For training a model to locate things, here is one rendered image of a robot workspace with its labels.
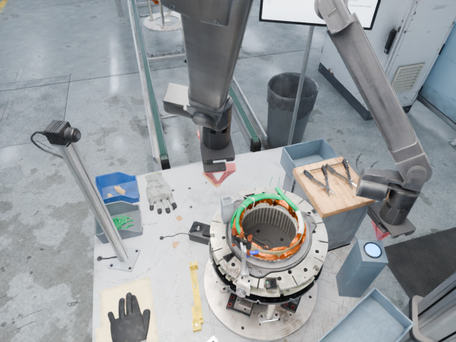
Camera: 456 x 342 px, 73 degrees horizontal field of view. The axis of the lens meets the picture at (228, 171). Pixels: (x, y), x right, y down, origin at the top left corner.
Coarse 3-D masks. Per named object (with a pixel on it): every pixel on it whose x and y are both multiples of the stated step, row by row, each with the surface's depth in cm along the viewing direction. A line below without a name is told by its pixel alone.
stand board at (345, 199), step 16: (336, 160) 108; (304, 176) 103; (320, 176) 103; (336, 176) 103; (352, 176) 103; (320, 192) 98; (336, 192) 98; (352, 192) 98; (320, 208) 94; (336, 208) 94; (352, 208) 96
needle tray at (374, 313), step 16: (368, 304) 78; (384, 304) 77; (352, 320) 76; (368, 320) 76; (384, 320) 76; (400, 320) 75; (336, 336) 73; (352, 336) 73; (368, 336) 73; (384, 336) 73; (400, 336) 70
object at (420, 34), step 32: (384, 0) 242; (416, 0) 218; (448, 0) 224; (384, 32) 248; (416, 32) 236; (448, 32) 245; (320, 64) 351; (384, 64) 255; (416, 64) 258; (352, 96) 307; (416, 96) 291
